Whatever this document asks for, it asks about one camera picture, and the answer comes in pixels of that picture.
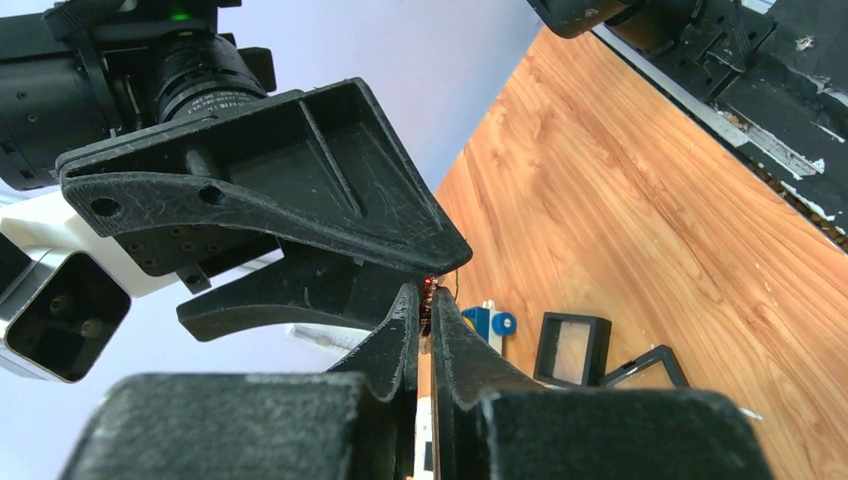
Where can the black square display box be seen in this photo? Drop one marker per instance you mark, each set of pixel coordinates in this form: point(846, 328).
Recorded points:
point(572, 350)

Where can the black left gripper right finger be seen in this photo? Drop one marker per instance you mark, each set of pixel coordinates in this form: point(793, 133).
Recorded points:
point(492, 421)

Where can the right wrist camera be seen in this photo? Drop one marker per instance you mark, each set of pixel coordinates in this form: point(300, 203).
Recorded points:
point(58, 316)

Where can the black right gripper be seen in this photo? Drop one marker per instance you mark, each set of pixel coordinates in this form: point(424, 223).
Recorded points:
point(323, 168)

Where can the yellow blue toy car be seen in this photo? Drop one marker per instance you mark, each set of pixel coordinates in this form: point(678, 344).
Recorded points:
point(491, 324)

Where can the red leaf brooch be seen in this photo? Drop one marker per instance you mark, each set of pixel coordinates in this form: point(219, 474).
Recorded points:
point(430, 284)

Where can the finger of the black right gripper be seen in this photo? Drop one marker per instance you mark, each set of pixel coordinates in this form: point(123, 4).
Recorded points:
point(308, 285)

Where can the open black display box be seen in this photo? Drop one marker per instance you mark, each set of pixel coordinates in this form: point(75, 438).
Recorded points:
point(658, 368)

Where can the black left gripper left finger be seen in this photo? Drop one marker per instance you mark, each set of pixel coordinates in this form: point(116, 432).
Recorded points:
point(354, 421)

